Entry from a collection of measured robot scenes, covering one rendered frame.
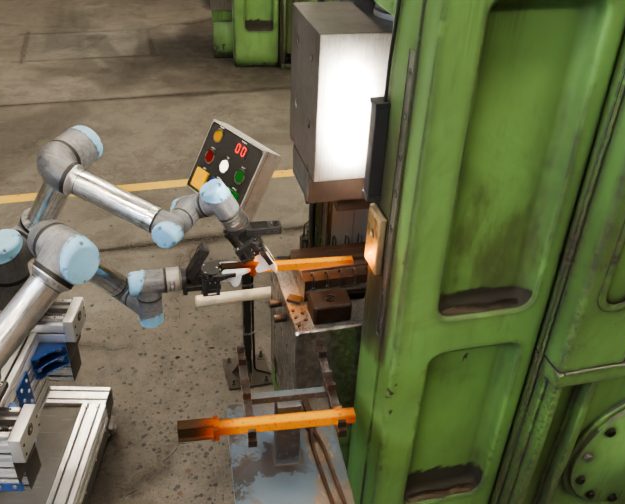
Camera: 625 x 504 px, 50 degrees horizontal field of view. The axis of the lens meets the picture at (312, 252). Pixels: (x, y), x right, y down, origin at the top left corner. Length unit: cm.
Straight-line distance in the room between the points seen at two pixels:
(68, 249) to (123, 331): 174
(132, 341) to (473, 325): 200
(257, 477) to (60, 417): 119
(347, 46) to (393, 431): 108
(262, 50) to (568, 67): 541
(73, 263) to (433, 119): 95
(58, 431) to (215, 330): 100
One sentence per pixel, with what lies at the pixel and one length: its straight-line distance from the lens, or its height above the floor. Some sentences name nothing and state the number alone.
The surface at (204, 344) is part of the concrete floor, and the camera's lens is 337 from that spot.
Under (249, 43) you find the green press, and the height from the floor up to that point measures 23.
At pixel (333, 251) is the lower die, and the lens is 224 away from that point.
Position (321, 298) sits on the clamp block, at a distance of 205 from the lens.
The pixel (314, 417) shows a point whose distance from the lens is 163.
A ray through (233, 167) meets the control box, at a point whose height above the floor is 110.
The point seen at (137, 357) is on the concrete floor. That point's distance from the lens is 335.
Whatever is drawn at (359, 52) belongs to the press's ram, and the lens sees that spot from 174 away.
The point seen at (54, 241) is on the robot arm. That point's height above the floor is 127.
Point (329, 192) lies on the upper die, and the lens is 194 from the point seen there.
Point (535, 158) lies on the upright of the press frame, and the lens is 172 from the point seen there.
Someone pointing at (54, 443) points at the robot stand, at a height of 21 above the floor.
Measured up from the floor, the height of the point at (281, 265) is 102.
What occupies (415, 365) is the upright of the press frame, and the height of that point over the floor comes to 98.
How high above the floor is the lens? 224
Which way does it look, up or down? 34 degrees down
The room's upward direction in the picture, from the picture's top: 3 degrees clockwise
